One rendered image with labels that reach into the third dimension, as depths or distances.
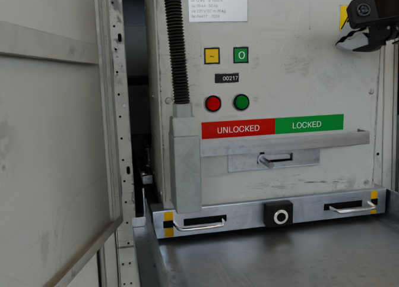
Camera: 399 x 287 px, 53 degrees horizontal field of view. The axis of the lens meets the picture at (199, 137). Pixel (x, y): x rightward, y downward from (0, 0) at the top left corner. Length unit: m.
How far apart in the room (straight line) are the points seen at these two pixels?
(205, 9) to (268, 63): 0.17
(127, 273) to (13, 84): 0.57
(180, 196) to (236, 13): 0.37
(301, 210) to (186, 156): 0.33
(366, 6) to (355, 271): 0.45
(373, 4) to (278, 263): 0.48
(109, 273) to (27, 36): 0.61
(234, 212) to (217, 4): 0.43
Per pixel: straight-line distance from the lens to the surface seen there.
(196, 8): 0.82
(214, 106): 0.82
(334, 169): 0.96
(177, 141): 0.71
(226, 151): 0.81
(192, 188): 0.74
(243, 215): 0.89
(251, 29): 0.85
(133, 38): 1.56
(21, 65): 0.64
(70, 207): 0.78
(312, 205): 0.95
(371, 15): 0.77
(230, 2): 0.84
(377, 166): 1.17
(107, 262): 1.02
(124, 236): 1.00
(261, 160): 0.86
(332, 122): 0.93
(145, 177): 1.04
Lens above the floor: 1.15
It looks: 8 degrees down
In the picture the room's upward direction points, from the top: 2 degrees counter-clockwise
